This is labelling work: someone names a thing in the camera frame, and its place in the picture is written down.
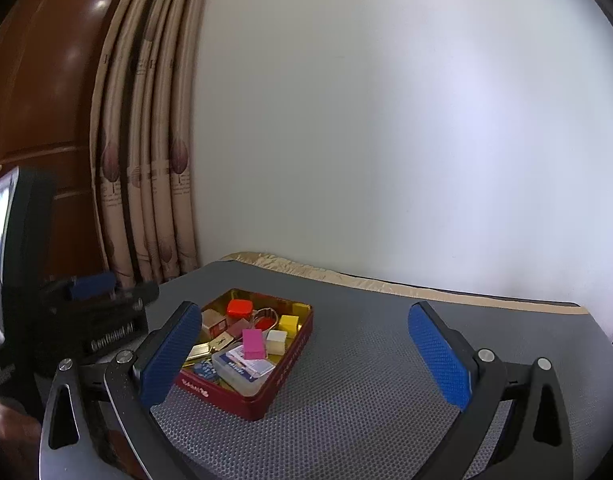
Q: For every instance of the gold metal lighter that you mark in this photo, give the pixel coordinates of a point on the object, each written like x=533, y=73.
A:
x=204, y=351

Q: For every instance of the person's left hand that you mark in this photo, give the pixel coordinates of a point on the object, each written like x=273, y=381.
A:
x=9, y=440

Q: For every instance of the red tin box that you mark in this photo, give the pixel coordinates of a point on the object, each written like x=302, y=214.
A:
x=276, y=385

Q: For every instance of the brown cardboard box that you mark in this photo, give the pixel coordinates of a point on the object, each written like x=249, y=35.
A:
x=211, y=319

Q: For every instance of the small clear blue case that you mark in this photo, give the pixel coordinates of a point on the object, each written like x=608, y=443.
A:
x=205, y=371

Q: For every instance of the brown wooden door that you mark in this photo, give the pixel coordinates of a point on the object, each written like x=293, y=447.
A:
x=41, y=85

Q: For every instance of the yellow cube box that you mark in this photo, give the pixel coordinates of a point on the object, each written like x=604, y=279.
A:
x=289, y=322

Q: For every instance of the small red box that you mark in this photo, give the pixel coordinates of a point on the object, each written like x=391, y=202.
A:
x=220, y=331

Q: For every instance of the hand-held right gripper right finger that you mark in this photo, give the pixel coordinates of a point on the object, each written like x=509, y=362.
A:
x=439, y=355

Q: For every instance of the orange square case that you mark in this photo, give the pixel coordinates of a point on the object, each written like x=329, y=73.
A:
x=238, y=310

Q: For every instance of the small white cube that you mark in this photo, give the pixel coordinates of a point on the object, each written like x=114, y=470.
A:
x=276, y=342

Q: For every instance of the clear labelled plastic box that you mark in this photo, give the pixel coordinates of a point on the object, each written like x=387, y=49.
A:
x=239, y=375

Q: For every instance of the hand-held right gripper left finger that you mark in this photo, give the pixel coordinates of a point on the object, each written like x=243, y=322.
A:
x=169, y=355

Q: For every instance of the pink rectangular box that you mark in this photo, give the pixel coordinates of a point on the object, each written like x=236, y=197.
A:
x=253, y=344

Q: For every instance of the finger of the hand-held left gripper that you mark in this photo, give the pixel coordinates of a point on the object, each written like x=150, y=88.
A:
x=141, y=294
x=91, y=285

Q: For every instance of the beige patterned curtain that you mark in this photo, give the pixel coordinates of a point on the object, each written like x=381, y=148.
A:
x=151, y=135

